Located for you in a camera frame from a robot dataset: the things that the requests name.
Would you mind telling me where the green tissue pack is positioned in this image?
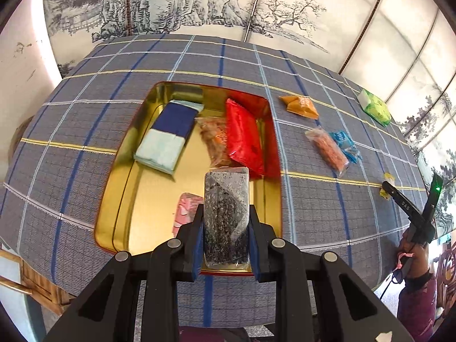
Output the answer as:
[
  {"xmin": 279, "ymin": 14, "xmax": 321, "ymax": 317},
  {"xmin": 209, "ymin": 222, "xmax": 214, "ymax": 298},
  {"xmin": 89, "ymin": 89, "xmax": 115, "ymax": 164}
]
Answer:
[{"xmin": 357, "ymin": 89, "xmax": 391, "ymax": 127}]

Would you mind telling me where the black cable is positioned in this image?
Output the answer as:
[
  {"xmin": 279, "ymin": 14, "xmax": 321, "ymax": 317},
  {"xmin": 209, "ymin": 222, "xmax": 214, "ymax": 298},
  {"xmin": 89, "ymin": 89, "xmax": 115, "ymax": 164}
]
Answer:
[{"xmin": 377, "ymin": 277, "xmax": 398, "ymax": 302}]

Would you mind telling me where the bamboo chair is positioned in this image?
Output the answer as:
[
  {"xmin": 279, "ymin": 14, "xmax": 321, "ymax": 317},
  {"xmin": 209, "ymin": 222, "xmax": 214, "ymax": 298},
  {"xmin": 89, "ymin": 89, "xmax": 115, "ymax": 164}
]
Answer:
[{"xmin": 0, "ymin": 245, "xmax": 78, "ymax": 342}]

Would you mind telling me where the right hand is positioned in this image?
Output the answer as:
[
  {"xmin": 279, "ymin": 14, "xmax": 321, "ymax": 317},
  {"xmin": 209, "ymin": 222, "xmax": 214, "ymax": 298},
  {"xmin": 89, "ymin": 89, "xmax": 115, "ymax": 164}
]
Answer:
[{"xmin": 398, "ymin": 229, "xmax": 429, "ymax": 279}]

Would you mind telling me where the reddish dried snack bag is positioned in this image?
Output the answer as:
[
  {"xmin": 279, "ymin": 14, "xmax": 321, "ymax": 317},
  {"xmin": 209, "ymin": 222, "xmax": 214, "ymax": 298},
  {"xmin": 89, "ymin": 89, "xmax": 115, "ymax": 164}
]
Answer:
[{"xmin": 305, "ymin": 127, "xmax": 349, "ymax": 178}]

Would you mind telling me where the blue snack packet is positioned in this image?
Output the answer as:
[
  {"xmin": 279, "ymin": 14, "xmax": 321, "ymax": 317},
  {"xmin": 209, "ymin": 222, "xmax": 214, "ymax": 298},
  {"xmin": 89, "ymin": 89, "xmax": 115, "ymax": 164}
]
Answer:
[{"xmin": 329, "ymin": 131, "xmax": 363, "ymax": 164}]

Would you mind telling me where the grey plaid tablecloth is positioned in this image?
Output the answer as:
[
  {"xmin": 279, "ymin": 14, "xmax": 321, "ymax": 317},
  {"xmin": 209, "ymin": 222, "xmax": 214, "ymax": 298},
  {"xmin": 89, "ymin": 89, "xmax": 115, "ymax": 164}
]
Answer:
[{"xmin": 0, "ymin": 33, "xmax": 428, "ymax": 328}]

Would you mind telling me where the painted folding screen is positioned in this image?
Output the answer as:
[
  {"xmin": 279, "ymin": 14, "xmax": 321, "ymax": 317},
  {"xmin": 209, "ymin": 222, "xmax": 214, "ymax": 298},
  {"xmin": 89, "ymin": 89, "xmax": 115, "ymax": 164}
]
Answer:
[{"xmin": 42, "ymin": 0, "xmax": 455, "ymax": 234}]

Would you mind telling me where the pink strap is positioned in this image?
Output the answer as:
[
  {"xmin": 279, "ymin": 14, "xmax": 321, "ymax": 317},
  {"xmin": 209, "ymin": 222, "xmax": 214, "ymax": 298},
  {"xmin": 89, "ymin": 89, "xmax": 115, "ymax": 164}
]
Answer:
[{"xmin": 393, "ymin": 251, "xmax": 415, "ymax": 271}]

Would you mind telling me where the red snack packet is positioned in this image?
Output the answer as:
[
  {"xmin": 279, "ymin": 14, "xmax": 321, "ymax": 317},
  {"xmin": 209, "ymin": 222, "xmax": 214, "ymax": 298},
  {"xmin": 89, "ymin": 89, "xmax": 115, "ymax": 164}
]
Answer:
[{"xmin": 226, "ymin": 99, "xmax": 264, "ymax": 178}]

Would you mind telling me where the clear brown pastry packet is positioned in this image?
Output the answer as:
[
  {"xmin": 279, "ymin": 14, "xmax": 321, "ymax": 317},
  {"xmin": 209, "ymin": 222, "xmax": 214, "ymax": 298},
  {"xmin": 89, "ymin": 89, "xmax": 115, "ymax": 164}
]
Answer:
[{"xmin": 196, "ymin": 117, "xmax": 231, "ymax": 168}]

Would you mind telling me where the yellow snack packet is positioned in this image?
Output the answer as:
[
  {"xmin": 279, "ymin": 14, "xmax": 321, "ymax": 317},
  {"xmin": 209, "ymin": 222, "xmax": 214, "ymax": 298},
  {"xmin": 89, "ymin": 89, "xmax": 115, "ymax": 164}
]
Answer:
[{"xmin": 378, "ymin": 172, "xmax": 397, "ymax": 201}]

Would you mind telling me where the gold and red tin box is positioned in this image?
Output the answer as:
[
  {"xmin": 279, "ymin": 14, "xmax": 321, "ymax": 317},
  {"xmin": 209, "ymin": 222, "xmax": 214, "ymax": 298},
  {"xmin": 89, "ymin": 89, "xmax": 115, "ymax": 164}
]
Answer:
[{"xmin": 94, "ymin": 81, "xmax": 282, "ymax": 256}]

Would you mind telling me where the carved wooden chair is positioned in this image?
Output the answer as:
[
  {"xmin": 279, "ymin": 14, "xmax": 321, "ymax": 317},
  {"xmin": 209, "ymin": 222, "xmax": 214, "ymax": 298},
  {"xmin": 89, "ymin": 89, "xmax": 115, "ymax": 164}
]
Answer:
[{"xmin": 430, "ymin": 234, "xmax": 455, "ymax": 320}]

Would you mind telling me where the pink snack packet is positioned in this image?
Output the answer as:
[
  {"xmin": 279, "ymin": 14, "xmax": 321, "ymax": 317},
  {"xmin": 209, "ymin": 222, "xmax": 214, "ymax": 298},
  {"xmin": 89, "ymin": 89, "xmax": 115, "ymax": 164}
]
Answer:
[{"xmin": 172, "ymin": 192, "xmax": 204, "ymax": 237}]

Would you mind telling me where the blue and teal snack pack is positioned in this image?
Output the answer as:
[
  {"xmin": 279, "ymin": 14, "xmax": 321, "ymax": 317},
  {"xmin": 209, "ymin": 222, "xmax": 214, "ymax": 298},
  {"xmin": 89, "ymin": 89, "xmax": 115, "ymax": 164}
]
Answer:
[{"xmin": 134, "ymin": 100, "xmax": 204, "ymax": 175}]

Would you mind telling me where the dark seaweed snack bag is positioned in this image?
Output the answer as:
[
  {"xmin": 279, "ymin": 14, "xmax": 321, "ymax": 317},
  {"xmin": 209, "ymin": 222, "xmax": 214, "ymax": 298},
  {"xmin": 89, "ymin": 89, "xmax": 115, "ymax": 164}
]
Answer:
[{"xmin": 203, "ymin": 167, "xmax": 250, "ymax": 270}]

